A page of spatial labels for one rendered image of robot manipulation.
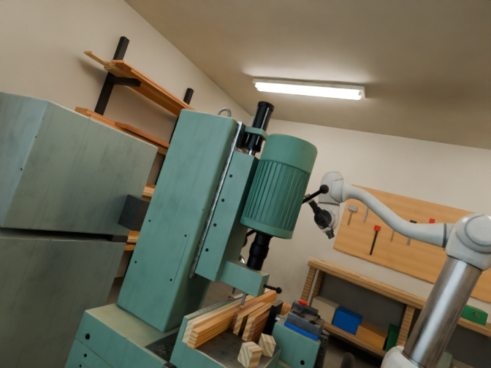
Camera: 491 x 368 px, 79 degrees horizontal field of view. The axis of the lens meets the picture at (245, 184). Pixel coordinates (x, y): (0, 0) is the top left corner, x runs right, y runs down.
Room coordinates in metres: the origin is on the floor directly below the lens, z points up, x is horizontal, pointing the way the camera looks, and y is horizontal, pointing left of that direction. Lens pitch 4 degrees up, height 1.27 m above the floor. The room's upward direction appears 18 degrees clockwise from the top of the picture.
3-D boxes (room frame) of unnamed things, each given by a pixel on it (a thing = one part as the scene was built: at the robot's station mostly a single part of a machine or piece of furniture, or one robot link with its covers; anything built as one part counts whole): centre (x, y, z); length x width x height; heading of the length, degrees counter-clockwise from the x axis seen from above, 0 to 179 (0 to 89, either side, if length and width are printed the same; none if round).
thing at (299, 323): (0.93, -0.30, 0.99); 0.13 x 0.11 x 0.06; 155
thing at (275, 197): (0.97, -0.11, 1.35); 0.18 x 0.18 x 0.31
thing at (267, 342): (0.82, -0.19, 0.92); 0.04 x 0.03 x 0.04; 6
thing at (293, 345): (0.92, -0.30, 0.91); 0.15 x 0.14 x 0.09; 155
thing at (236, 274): (0.98, -0.09, 1.03); 0.14 x 0.07 x 0.09; 65
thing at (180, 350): (0.96, -0.22, 0.87); 0.61 x 0.30 x 0.06; 155
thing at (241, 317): (0.96, -0.14, 0.93); 0.20 x 0.02 x 0.06; 155
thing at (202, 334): (1.03, -0.13, 0.92); 0.67 x 0.02 x 0.04; 155
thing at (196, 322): (1.01, -0.10, 0.92); 0.60 x 0.02 x 0.05; 155
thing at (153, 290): (1.09, 0.16, 1.16); 0.22 x 0.22 x 0.72; 65
